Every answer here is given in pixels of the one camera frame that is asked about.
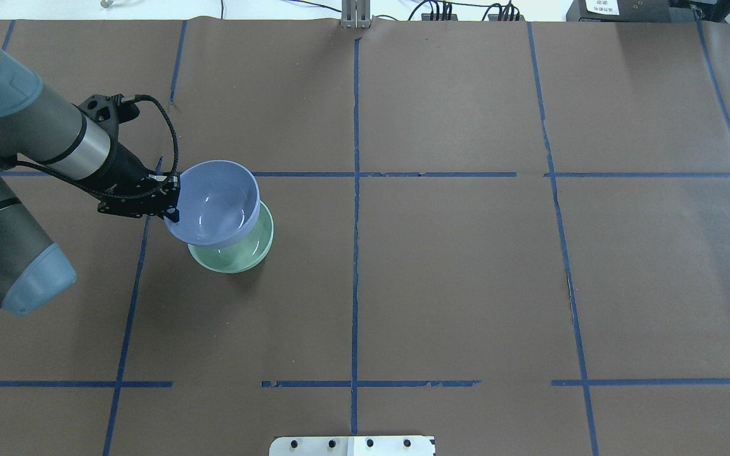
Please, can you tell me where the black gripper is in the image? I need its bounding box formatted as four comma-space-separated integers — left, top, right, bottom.
78, 94, 180, 224

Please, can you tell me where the blue bowl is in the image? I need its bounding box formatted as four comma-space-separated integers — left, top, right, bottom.
164, 160, 260, 249

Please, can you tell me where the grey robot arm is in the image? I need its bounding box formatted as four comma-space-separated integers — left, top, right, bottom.
0, 48, 181, 315

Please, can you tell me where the green bowl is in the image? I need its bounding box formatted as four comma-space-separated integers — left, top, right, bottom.
188, 202, 274, 274

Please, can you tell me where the black device with label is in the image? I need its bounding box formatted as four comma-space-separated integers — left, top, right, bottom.
565, 1, 696, 23

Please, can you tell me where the aluminium profile post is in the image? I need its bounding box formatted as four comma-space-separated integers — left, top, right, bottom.
341, 0, 373, 30

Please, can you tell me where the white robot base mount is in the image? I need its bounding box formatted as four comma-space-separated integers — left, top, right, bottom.
269, 435, 437, 455

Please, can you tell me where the black cable connector block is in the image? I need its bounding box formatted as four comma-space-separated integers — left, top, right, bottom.
413, 1, 458, 22

